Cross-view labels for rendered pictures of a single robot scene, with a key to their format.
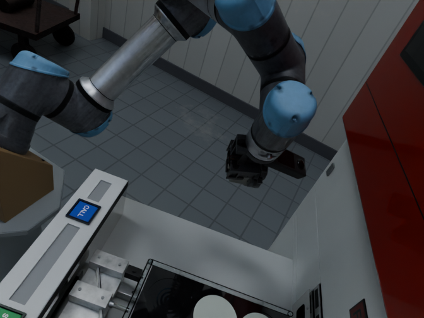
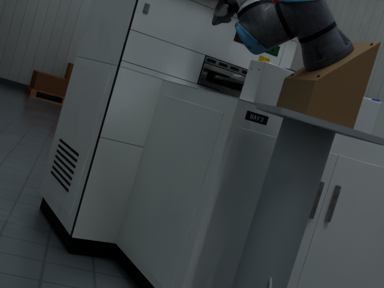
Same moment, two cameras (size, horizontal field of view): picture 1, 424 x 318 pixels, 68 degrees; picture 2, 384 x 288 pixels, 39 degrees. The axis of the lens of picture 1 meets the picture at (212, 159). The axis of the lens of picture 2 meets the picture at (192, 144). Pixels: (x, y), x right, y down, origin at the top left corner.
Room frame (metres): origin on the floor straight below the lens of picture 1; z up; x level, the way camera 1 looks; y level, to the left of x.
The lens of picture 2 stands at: (1.56, 1.81, 0.77)
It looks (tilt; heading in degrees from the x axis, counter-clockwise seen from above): 4 degrees down; 242
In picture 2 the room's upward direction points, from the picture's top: 16 degrees clockwise
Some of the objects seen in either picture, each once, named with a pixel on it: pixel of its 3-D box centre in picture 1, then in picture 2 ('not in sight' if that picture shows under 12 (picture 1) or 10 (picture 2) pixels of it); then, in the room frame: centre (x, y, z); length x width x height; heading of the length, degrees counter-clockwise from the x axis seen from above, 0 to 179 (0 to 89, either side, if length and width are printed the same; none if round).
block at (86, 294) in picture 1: (91, 296); not in sight; (0.29, 0.13, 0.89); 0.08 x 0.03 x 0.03; 90
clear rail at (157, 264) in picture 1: (220, 288); (236, 80); (0.41, -0.13, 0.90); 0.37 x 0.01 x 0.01; 90
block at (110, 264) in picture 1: (108, 264); not in sight; (0.37, 0.13, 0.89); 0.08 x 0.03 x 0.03; 90
